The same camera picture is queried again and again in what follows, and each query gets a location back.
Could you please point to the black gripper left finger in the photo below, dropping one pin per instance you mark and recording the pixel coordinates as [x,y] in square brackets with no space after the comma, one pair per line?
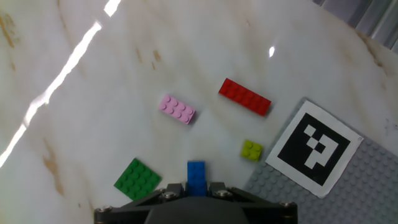
[130,211]

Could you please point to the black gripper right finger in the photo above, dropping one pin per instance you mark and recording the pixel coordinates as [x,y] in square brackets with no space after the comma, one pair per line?
[264,211]

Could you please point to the blue Lego brick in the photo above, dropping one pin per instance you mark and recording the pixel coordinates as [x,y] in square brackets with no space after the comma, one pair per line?
[196,177]

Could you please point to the green square Lego plate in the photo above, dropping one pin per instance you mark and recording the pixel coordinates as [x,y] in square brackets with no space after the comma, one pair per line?
[137,179]

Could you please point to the lime Lego brick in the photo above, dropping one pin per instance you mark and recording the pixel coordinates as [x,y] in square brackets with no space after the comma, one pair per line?
[251,150]

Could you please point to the grey Lego baseplate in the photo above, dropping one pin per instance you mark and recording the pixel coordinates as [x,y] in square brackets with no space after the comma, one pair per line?
[357,193]

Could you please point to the pink Lego brick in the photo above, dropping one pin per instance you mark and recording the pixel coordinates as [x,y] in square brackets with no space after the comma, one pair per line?
[177,109]

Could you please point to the red Lego brick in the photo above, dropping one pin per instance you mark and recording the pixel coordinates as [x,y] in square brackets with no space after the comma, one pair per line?
[244,96]

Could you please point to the black white fiducial marker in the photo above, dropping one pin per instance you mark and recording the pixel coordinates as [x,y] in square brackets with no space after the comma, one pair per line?
[314,148]

